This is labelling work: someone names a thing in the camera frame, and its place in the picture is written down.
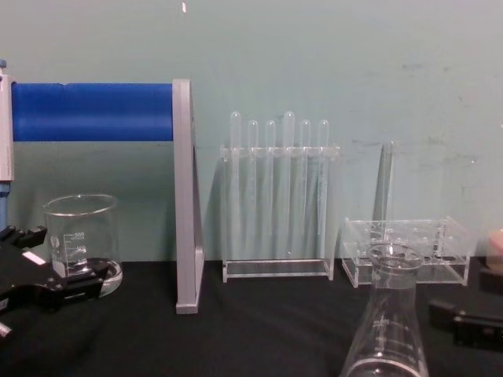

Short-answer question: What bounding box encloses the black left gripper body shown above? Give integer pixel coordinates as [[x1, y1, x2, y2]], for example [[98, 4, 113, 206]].
[[0, 235, 61, 315]]

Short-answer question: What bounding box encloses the clear glass conical flask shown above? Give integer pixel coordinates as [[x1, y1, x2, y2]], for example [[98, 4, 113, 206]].
[[339, 243, 430, 377]]

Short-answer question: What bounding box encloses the blue cylinder bar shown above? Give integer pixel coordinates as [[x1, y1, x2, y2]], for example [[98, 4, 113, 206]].
[[10, 81, 174, 144]]

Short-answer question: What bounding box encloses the grey stand frame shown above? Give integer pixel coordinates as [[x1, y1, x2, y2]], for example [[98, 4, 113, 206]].
[[171, 78, 206, 316]]

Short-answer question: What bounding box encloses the clear glass test tube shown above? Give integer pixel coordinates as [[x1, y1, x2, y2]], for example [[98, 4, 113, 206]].
[[373, 138, 396, 241]]

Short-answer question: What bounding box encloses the pale pink object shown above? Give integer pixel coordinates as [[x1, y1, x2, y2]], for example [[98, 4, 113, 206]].
[[486, 229, 503, 269]]

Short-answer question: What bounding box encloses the white and blue pipettor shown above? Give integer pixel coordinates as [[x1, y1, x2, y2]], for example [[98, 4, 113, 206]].
[[0, 58, 15, 233]]

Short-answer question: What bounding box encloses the clear acrylic tube rack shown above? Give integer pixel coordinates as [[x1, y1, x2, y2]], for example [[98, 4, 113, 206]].
[[340, 215, 472, 288]]

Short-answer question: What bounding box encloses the clear glass beaker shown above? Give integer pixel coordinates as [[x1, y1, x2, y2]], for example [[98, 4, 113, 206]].
[[42, 193, 124, 298]]

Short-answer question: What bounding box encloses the clear acrylic pipette rack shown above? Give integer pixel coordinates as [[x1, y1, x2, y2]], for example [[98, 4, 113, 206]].
[[219, 145, 341, 284]]

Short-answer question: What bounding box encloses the black table cloth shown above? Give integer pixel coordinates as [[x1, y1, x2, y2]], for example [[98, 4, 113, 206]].
[[0, 257, 503, 377]]

